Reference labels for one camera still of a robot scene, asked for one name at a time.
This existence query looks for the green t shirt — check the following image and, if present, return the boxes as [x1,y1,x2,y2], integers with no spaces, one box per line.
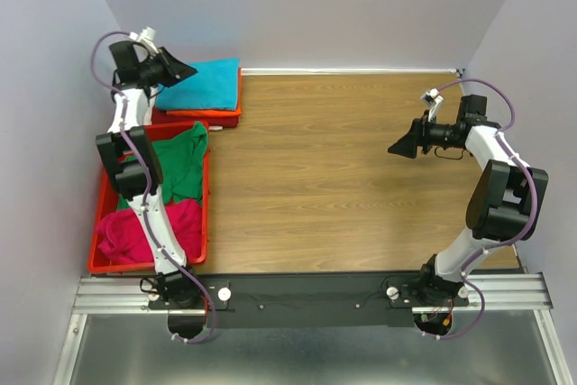
[117,121,209,213]

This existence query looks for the folded dark red t shirt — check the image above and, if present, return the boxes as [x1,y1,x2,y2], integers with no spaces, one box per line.
[151,108,239,128]

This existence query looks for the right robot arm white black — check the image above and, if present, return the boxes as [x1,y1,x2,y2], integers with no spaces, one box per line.
[387,89,548,306]

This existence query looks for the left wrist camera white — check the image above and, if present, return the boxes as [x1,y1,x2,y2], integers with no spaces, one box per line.
[129,26,160,56]

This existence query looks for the folded orange t shirt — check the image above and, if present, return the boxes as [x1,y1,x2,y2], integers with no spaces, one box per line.
[167,68,243,118]

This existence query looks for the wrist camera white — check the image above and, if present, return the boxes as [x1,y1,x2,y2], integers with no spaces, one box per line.
[420,88,444,123]
[129,26,160,56]

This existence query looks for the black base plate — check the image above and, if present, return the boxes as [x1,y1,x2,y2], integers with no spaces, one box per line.
[141,271,468,342]

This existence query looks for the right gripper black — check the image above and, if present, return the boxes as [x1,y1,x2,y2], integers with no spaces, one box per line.
[387,111,461,159]

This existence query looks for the teal t shirt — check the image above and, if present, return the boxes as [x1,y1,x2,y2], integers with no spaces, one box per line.
[156,58,240,111]

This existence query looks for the aluminium frame rail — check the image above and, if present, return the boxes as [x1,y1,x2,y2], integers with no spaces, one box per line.
[54,270,573,384]

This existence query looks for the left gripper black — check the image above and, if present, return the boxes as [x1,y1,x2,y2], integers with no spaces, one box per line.
[139,47,198,88]

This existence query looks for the red plastic bin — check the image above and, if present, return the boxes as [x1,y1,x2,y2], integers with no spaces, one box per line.
[87,122,209,274]

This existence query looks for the magenta t shirt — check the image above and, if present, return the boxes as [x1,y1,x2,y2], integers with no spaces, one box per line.
[91,199,206,269]

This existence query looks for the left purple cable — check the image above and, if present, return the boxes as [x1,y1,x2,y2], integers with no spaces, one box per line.
[89,31,220,344]

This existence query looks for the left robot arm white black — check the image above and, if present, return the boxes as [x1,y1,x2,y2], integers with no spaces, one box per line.
[96,34,204,309]

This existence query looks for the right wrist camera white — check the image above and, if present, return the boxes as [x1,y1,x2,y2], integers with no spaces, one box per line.
[420,88,444,123]

